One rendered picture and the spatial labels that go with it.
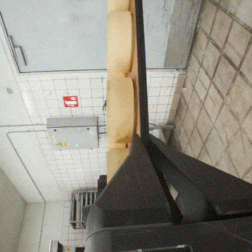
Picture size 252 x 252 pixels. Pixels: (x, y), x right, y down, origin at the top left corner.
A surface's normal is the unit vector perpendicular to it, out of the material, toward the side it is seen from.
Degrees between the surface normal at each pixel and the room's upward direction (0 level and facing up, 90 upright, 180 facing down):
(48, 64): 90
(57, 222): 90
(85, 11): 90
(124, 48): 89
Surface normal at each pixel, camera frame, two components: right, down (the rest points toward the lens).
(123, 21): 0.07, -0.26
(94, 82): 0.09, 0.72
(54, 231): 0.04, -0.69
